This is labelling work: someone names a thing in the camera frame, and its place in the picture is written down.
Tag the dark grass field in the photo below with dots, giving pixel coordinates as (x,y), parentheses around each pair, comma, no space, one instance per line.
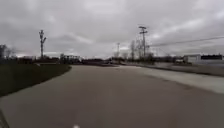
(26,76)

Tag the pale concrete side path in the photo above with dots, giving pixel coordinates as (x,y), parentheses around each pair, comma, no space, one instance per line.
(200,81)

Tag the utility pole with crossarms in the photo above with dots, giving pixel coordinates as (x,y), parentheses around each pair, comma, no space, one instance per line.
(143,43)

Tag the grey concrete path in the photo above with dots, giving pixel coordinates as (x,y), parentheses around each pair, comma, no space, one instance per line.
(106,100)

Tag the distant building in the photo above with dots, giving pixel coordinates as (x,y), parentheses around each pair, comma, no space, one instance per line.
(70,58)

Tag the robot's own part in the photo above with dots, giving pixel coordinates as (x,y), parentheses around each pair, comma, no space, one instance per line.
(76,126)

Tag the low white building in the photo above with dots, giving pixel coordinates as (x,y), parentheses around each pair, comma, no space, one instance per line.
(204,59)

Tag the bare trees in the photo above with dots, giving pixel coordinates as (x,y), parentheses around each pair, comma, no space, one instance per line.
(133,50)

